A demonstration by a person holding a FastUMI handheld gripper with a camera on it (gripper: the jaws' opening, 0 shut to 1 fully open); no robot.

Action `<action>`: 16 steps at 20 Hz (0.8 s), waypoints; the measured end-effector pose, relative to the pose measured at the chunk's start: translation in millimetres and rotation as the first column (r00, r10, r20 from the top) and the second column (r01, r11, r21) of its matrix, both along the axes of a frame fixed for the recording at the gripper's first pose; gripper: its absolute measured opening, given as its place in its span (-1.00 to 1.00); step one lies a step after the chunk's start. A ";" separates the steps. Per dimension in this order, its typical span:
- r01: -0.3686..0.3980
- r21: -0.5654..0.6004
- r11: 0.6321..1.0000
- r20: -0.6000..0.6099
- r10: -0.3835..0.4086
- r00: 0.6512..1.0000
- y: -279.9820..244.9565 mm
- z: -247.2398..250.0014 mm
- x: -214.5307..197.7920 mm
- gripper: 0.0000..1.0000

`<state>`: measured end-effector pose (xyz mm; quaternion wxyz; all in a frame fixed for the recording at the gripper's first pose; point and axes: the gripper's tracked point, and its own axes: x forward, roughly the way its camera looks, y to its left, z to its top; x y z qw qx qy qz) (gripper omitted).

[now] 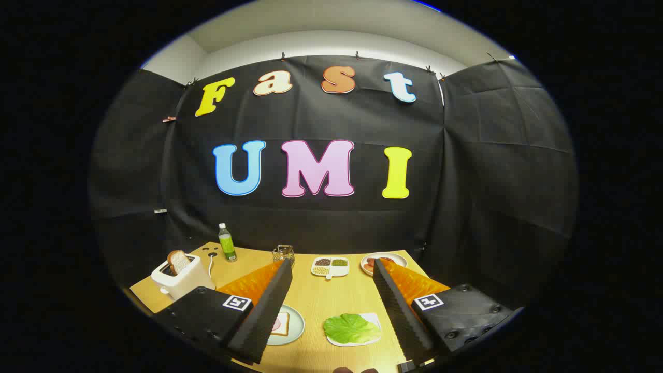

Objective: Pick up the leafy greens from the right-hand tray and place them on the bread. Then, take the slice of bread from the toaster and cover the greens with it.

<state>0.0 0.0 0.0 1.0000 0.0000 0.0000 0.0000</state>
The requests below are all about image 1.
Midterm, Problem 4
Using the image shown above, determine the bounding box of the white leaf-shaped plate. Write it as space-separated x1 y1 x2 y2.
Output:
326 312 384 347

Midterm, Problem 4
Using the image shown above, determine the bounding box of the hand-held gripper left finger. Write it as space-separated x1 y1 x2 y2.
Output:
154 258 294 365

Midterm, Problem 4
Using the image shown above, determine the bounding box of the white divided dish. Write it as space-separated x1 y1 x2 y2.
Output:
311 256 350 281

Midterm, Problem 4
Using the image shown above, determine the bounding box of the green lettuce leaf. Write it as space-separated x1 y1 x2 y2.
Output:
324 313 382 344

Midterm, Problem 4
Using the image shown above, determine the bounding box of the round white plate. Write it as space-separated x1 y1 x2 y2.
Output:
361 252 408 275

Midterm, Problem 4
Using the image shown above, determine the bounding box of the toasted bread slice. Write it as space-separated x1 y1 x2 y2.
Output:
167 250 192 275

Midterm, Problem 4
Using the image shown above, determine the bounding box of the green label plastic bottle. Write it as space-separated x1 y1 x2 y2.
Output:
218 223 238 262

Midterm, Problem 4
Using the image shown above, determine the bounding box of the white toaster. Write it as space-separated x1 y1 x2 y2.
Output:
151 253 215 301

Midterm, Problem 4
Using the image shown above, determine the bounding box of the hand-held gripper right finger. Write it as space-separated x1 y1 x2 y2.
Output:
372 257 525 372

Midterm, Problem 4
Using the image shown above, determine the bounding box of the pale green round plate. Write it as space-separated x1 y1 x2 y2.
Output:
267 304 305 346

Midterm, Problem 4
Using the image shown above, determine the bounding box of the metal wire utensil holder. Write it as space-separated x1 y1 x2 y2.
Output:
272 245 295 267

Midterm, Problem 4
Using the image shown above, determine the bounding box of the black backdrop cloth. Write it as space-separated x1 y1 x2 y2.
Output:
88 54 579 311

